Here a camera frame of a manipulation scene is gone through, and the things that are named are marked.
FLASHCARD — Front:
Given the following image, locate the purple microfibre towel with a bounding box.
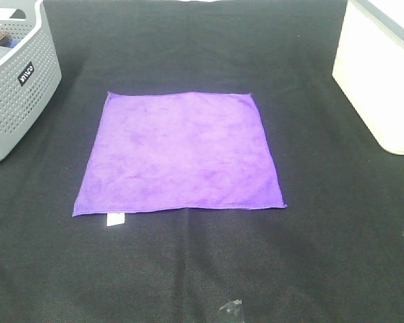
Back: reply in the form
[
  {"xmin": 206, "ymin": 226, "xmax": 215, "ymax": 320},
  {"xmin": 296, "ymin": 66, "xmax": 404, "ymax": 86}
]
[{"xmin": 73, "ymin": 92, "xmax": 286, "ymax": 216}]

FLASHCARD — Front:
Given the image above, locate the clear tape piece bottom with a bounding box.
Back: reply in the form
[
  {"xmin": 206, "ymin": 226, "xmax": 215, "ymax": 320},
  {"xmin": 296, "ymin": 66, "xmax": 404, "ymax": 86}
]
[{"xmin": 219, "ymin": 299, "xmax": 242, "ymax": 317}]

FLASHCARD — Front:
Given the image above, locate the grey perforated laundry basket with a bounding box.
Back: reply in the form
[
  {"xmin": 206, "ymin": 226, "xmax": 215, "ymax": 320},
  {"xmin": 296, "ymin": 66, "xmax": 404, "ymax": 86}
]
[{"xmin": 0, "ymin": 1, "xmax": 61, "ymax": 161}]

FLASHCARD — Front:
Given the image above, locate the white plastic storage box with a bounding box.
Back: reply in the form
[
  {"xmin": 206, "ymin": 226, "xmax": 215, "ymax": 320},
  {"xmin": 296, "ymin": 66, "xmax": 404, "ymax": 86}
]
[{"xmin": 332, "ymin": 1, "xmax": 404, "ymax": 155}]

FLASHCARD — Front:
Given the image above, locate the blue white cloth in basket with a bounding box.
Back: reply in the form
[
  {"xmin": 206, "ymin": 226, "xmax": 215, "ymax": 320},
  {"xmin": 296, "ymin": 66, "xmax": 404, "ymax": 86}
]
[{"xmin": 0, "ymin": 40, "xmax": 18, "ymax": 60}]

